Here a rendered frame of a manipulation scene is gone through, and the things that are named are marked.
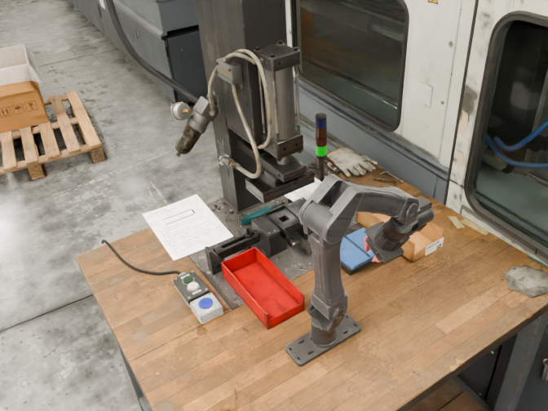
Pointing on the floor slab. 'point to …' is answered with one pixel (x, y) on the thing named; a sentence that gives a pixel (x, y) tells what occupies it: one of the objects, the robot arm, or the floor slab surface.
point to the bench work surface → (478, 320)
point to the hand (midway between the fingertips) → (371, 254)
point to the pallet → (33, 161)
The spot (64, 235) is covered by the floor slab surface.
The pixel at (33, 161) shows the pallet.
